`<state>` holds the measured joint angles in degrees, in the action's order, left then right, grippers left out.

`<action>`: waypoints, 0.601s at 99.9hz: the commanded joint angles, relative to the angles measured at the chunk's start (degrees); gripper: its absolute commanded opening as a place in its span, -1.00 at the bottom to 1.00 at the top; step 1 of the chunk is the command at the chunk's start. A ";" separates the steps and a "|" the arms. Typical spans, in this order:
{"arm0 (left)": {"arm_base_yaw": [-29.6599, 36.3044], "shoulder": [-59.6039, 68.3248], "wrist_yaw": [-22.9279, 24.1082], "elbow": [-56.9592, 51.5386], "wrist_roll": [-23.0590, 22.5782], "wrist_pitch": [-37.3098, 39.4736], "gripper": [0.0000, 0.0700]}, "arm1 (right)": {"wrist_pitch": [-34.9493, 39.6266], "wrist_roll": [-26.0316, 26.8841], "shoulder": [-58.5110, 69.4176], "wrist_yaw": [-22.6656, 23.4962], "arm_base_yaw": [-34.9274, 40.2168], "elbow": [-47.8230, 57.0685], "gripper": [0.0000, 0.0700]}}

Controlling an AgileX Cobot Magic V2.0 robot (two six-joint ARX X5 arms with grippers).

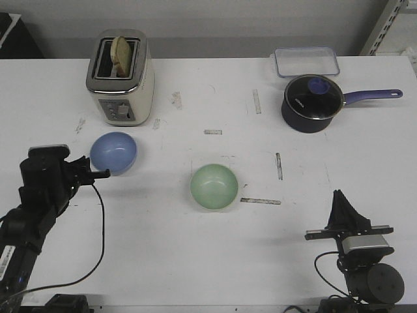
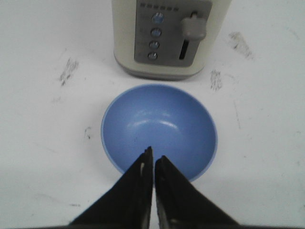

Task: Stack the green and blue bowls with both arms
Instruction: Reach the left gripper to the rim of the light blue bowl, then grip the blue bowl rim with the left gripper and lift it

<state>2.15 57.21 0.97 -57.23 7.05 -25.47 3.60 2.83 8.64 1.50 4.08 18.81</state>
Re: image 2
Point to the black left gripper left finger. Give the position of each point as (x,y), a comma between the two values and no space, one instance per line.
(128,202)

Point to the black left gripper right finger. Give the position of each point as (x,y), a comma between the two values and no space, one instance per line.
(179,203)

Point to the cream two-slot toaster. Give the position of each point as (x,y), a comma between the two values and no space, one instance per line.
(165,39)

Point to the blue plastic bowl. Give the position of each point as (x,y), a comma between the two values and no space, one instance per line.
(169,120)

